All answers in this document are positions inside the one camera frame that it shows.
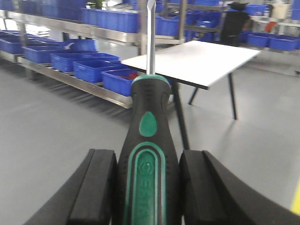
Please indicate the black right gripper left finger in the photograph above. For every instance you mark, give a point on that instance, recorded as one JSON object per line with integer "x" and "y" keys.
{"x": 86, "y": 197}

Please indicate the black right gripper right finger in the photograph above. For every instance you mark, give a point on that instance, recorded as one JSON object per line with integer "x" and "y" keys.
{"x": 213, "y": 195}

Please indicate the green black screwdriver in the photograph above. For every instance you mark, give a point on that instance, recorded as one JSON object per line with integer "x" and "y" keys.
{"x": 148, "y": 173}

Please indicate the white folding table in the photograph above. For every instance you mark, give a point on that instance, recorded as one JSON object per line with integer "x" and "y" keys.
{"x": 200, "y": 64}

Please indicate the person in black shirt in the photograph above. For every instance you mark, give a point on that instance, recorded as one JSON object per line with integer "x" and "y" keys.
{"x": 233, "y": 24}

